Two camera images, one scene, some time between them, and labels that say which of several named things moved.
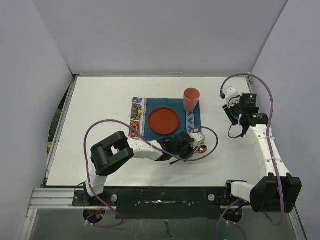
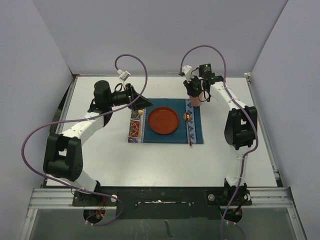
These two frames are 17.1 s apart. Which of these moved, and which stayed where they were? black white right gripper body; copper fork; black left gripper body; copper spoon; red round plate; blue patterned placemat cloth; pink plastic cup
Moved: copper spoon; black white right gripper body; pink plastic cup; black left gripper body
Stayed: red round plate; blue patterned placemat cloth; copper fork
